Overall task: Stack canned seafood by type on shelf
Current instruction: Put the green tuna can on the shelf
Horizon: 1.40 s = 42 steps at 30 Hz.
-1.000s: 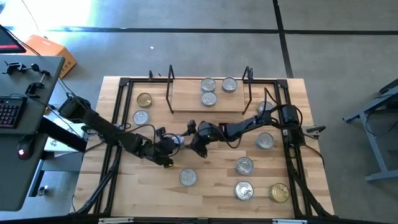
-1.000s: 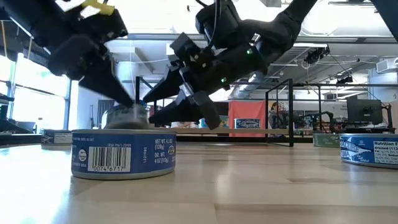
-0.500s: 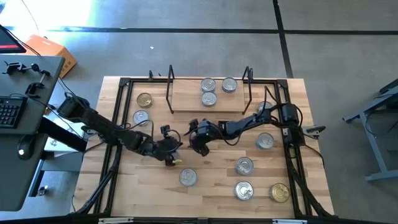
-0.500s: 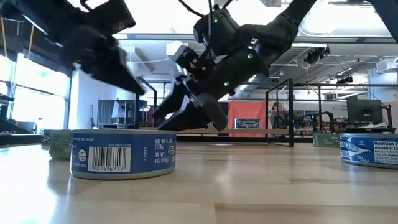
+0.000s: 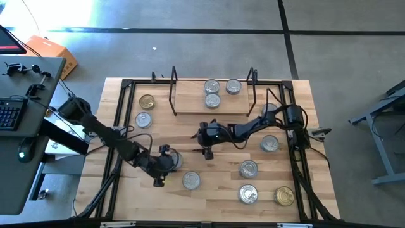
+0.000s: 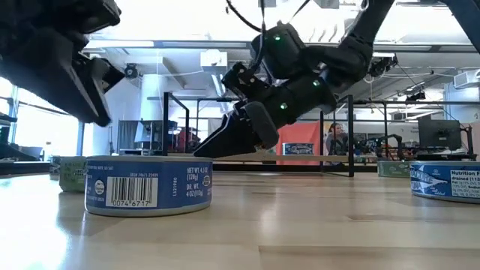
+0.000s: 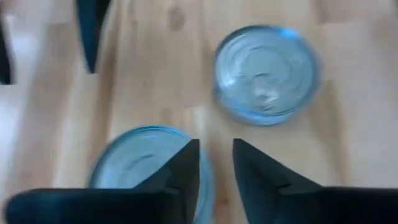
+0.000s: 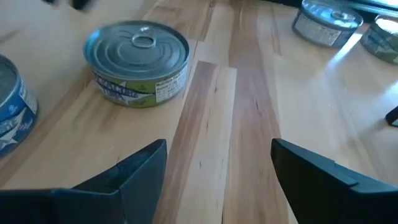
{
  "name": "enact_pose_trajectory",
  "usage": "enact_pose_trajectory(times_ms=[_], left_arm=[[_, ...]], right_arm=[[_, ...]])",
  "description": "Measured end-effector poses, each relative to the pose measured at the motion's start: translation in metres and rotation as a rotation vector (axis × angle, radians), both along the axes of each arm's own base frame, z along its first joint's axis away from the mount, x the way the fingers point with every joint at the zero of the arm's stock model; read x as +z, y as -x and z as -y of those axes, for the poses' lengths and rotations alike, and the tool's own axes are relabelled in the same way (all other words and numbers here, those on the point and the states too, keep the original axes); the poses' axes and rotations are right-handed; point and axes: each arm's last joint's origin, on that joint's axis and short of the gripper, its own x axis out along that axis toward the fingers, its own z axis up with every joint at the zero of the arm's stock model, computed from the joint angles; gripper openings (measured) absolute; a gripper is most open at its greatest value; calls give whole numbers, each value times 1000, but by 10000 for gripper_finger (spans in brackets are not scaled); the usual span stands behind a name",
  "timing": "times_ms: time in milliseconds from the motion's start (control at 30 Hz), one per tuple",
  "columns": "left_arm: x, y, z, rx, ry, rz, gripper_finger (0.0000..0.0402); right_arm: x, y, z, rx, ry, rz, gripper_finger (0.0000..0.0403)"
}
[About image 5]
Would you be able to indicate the dark grey desk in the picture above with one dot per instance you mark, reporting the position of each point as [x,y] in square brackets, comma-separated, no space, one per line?
[19,177]

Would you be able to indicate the white clamp bracket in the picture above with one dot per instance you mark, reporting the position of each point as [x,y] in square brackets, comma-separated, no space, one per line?
[319,132]

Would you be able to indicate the desk foot caster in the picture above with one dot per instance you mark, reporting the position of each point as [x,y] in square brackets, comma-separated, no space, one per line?
[43,193]

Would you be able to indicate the green tuna can gold lid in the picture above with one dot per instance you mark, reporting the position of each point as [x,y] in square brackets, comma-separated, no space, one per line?
[284,196]
[147,102]

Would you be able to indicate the black computer mouse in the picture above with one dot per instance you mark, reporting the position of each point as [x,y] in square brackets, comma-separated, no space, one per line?
[26,150]

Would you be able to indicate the grey metal table leg frame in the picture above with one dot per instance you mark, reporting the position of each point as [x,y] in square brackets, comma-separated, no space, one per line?
[384,152]

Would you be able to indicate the orange cardboard box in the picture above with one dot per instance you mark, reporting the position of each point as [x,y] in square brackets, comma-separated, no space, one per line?
[47,50]

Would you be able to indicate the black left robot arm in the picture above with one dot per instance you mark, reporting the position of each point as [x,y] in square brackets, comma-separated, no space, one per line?
[104,133]

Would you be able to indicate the teal yellowfin tuna can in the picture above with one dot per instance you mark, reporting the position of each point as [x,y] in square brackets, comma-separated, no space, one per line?
[212,86]
[270,143]
[248,193]
[212,100]

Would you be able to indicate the black aluminium table frame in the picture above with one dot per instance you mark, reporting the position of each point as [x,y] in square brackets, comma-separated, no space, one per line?
[126,83]

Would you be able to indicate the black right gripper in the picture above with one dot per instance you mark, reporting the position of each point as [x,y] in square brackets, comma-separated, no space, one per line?
[210,136]

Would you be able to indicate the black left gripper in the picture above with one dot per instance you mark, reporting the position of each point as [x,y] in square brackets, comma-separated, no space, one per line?
[159,166]

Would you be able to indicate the green tuna can silver lid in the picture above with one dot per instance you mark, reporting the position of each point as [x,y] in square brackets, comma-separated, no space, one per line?
[269,107]
[179,160]

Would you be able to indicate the white box with logo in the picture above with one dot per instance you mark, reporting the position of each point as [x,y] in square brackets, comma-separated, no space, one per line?
[53,147]

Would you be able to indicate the black keyboard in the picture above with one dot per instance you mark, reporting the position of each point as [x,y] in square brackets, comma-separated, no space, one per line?
[11,114]

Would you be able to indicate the silver metal bracket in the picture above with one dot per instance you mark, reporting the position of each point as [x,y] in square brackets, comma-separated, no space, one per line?
[294,225]
[118,224]

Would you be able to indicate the black monitor with red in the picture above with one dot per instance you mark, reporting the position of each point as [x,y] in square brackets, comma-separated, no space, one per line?
[8,42]

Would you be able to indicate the black desk clamp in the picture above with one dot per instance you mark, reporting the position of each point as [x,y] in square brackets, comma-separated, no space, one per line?
[34,88]
[14,67]

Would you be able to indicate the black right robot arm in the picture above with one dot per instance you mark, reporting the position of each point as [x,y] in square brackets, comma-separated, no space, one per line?
[250,126]

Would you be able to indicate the dark blue albacore tuna can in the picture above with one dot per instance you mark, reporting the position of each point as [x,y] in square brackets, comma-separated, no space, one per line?
[248,168]
[191,180]
[143,120]
[233,86]

